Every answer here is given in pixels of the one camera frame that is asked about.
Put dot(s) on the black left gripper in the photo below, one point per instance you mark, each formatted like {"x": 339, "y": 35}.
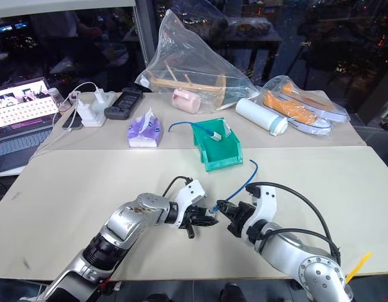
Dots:
{"x": 191, "y": 217}

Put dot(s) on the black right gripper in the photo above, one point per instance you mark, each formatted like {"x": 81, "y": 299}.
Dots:
{"x": 242, "y": 218}

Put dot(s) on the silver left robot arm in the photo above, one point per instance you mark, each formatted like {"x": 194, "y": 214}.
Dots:
{"x": 124, "y": 220}

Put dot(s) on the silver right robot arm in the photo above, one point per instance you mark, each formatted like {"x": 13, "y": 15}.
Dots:
{"x": 294, "y": 255}

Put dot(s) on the green plastic bin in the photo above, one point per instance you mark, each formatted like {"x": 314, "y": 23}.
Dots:
{"x": 217, "y": 151}

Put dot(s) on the small white plug adapter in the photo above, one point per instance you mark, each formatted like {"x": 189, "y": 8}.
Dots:
{"x": 75, "y": 96}

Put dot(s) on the clear plastic piece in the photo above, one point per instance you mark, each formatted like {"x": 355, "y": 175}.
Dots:
{"x": 227, "y": 129}

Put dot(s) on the dark rounded shape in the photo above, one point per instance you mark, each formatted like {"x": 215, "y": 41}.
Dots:
{"x": 232, "y": 293}

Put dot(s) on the white water bottle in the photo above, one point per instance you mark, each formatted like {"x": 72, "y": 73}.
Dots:
{"x": 259, "y": 114}

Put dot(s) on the purple tissue pack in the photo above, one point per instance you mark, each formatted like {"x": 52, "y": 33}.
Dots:
{"x": 145, "y": 133}

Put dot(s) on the orange canvas shoe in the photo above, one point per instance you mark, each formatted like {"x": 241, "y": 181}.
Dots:
{"x": 288, "y": 108}
{"x": 316, "y": 104}

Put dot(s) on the pink mug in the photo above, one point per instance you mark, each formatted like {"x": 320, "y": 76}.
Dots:
{"x": 185, "y": 101}

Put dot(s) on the wooden rack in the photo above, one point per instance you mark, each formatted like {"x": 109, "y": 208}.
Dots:
{"x": 187, "y": 85}

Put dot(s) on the clear shoe bag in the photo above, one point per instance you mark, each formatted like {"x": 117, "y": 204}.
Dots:
{"x": 307, "y": 94}

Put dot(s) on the yellow plastic strip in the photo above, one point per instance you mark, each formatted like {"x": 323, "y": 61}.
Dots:
{"x": 358, "y": 265}

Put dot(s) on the black power strip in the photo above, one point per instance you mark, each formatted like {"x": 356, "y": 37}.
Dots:
{"x": 124, "y": 104}

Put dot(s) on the white power strip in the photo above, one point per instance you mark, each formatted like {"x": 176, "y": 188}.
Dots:
{"x": 99, "y": 114}

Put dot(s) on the large white charger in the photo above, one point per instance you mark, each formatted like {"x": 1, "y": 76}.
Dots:
{"x": 85, "y": 110}

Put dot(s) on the tall white charger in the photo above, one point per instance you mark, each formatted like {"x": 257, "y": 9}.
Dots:
{"x": 99, "y": 96}

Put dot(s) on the large clear plastic bag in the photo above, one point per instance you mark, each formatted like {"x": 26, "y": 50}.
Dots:
{"x": 187, "y": 50}

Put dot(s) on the dark smartphone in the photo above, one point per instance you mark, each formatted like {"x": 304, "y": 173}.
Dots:
{"x": 71, "y": 122}

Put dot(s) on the small clear bottle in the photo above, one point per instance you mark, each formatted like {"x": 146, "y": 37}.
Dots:
{"x": 57, "y": 96}

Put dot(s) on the grey window pillar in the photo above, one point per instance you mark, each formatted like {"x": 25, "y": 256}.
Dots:
{"x": 145, "y": 31}

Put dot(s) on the open laptop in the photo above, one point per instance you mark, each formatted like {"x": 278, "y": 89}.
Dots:
{"x": 20, "y": 110}

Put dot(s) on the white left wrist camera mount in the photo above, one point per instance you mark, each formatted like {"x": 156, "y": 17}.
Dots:
{"x": 192, "y": 192}

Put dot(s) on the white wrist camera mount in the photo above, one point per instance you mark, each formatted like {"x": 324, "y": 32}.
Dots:
{"x": 266, "y": 204}
{"x": 192, "y": 192}

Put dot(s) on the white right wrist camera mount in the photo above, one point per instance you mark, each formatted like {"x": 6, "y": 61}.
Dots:
{"x": 266, "y": 204}

